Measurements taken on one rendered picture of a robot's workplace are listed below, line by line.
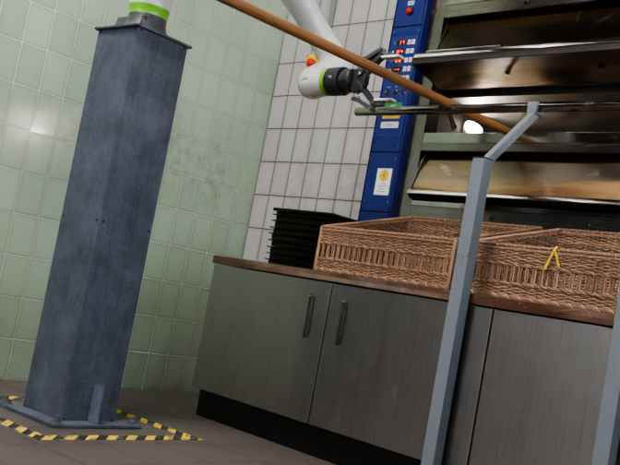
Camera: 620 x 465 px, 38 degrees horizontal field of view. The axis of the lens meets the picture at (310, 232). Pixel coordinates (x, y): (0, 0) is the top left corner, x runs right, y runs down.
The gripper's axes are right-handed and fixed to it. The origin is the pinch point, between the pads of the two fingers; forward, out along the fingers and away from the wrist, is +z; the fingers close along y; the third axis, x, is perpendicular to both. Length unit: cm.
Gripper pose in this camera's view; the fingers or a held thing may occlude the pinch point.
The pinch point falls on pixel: (394, 78)
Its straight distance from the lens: 281.4
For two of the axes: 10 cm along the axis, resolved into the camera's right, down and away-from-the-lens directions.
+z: 7.1, 0.8, -7.0
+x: -6.8, -1.8, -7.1
